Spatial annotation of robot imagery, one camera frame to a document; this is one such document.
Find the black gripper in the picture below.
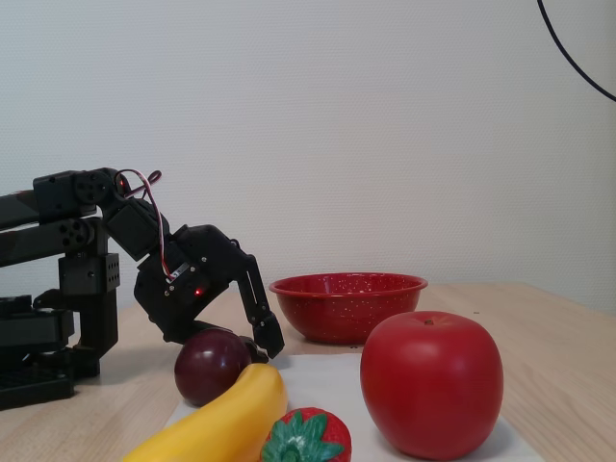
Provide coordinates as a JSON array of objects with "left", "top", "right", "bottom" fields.
[{"left": 133, "top": 222, "right": 286, "bottom": 366}]

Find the yellow toy banana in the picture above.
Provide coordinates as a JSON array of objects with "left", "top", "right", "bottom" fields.
[{"left": 122, "top": 363, "right": 289, "bottom": 462}]

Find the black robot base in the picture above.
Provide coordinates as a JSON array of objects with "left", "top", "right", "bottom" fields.
[{"left": 0, "top": 295, "right": 76, "bottom": 411}]

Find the red speckled bowl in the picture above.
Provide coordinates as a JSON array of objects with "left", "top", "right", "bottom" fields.
[{"left": 268, "top": 271, "right": 429, "bottom": 346}]

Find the dark purple toy plum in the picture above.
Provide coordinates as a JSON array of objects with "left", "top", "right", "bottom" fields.
[{"left": 173, "top": 328, "right": 252, "bottom": 408}]

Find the white paper sheet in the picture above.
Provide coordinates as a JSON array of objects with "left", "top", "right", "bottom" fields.
[{"left": 163, "top": 353, "right": 545, "bottom": 462}]

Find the red toy strawberry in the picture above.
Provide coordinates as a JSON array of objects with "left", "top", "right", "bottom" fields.
[{"left": 259, "top": 407, "right": 353, "bottom": 462}]

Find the red toy apple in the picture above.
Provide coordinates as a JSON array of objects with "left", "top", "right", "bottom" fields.
[{"left": 359, "top": 310, "right": 505, "bottom": 461}]

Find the red white wrist cable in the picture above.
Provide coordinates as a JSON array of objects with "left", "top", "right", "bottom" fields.
[{"left": 115, "top": 168, "right": 187, "bottom": 285}]

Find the black hanging cable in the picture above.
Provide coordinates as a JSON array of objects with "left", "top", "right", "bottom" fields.
[{"left": 536, "top": 0, "right": 616, "bottom": 103}]

